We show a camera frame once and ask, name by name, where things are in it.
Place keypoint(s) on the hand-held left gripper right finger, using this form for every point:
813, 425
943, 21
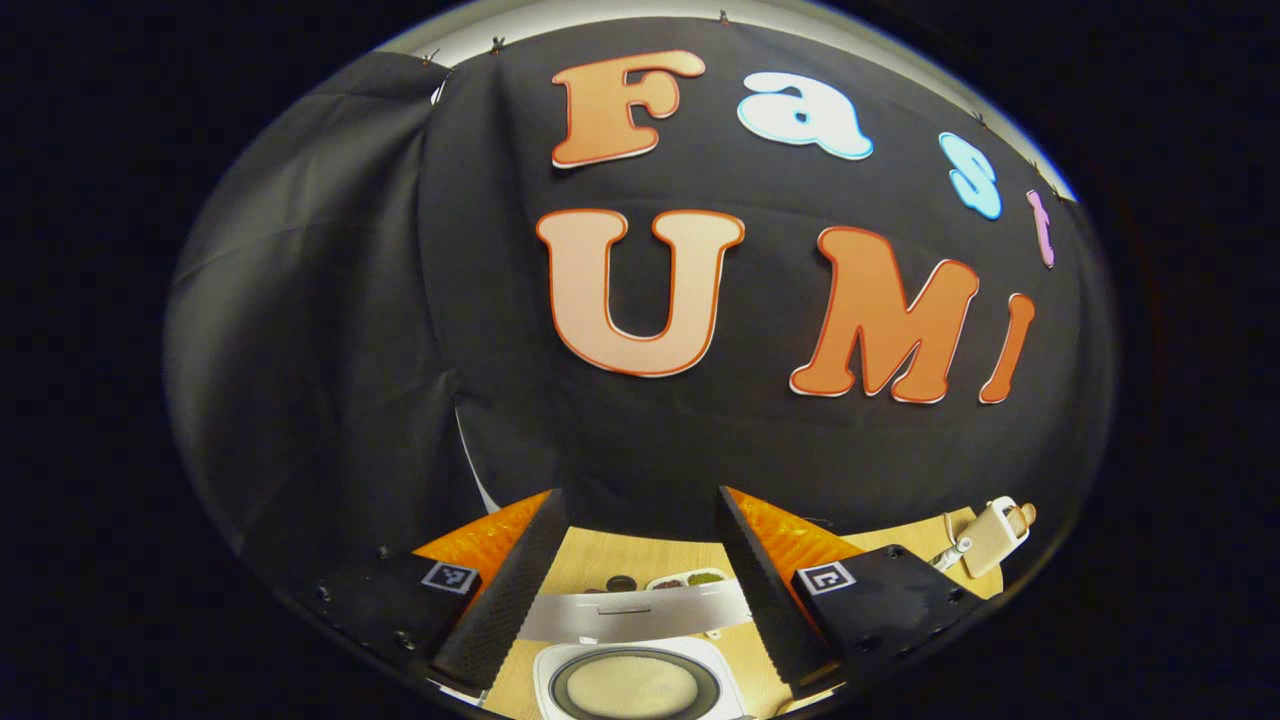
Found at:
765, 600

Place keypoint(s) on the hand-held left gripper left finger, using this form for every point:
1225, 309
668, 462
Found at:
510, 600

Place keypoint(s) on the white divided seasoning dish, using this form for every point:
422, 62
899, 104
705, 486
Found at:
700, 579

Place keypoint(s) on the black backdrop cloth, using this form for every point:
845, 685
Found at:
350, 350

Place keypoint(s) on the white drink bottle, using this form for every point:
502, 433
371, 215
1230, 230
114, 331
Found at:
952, 553

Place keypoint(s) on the cream toaster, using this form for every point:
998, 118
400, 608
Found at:
990, 545

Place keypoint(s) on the dark round object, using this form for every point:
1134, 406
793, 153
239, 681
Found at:
621, 583

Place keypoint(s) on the toast slice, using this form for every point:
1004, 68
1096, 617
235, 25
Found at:
1022, 517

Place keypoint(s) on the white rice cooker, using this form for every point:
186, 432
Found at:
630, 615

